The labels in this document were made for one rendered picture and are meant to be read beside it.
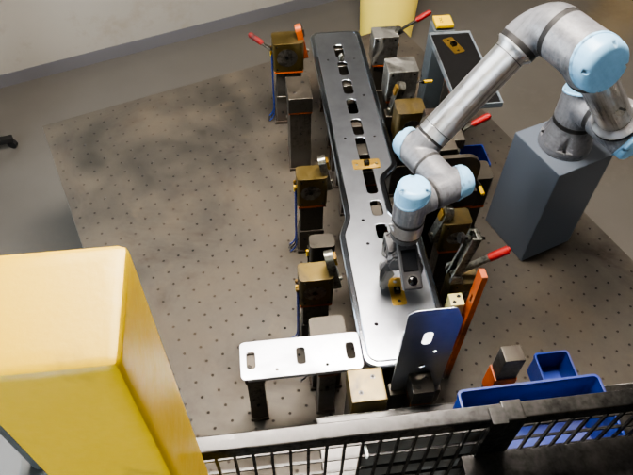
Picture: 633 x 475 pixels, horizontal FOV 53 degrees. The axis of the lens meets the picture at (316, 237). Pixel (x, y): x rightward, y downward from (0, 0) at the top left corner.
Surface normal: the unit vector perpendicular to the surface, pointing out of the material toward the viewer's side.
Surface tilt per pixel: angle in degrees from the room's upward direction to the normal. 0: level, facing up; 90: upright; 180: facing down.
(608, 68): 84
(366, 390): 0
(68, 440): 90
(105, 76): 0
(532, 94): 0
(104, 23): 90
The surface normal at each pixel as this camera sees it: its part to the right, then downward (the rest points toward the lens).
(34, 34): 0.44, 0.70
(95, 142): 0.01, -0.62
